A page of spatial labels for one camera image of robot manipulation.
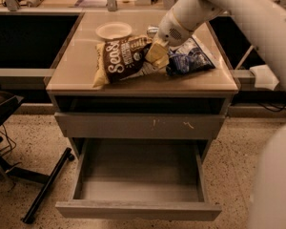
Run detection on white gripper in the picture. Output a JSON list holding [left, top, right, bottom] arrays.
[[145, 10, 193, 69]]

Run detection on blue chip bag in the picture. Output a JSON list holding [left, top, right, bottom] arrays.
[[166, 36, 215, 76]]

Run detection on grey drawer cabinet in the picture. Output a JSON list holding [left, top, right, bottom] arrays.
[[47, 10, 238, 155]]

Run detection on white paper bowl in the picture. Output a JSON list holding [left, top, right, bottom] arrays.
[[95, 22, 133, 40]]

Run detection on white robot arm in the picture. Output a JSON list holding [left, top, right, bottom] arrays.
[[148, 0, 286, 229]]

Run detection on black chair with base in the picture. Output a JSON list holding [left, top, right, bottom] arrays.
[[0, 78, 76, 224]]

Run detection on crushed silver can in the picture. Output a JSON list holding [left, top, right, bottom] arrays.
[[146, 26, 158, 38]]

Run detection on white chair armrest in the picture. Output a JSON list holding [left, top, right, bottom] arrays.
[[250, 65, 279, 91]]

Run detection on open middle drawer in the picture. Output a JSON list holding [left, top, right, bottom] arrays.
[[56, 139, 221, 221]]

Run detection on closed top drawer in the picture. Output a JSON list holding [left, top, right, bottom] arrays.
[[54, 113, 225, 139]]

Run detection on brown sea salt chip bag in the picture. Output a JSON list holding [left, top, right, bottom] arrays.
[[92, 35, 159, 87]]

